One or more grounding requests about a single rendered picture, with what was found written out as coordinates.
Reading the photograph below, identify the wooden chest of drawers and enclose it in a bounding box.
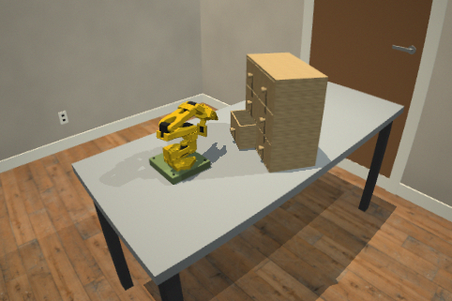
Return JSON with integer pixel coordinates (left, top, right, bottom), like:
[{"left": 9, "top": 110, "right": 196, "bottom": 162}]
[{"left": 247, "top": 53, "right": 328, "bottom": 173}]

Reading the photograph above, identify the wooden drawer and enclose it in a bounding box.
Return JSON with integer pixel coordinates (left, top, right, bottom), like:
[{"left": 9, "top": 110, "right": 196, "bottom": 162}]
[
  {"left": 259, "top": 69, "right": 275, "bottom": 112},
  {"left": 247, "top": 58, "right": 259, "bottom": 94},
  {"left": 230, "top": 110, "right": 257, "bottom": 149},
  {"left": 258, "top": 99, "right": 273, "bottom": 142},
  {"left": 246, "top": 84, "right": 258, "bottom": 122},
  {"left": 257, "top": 128, "right": 271, "bottom": 170}
]

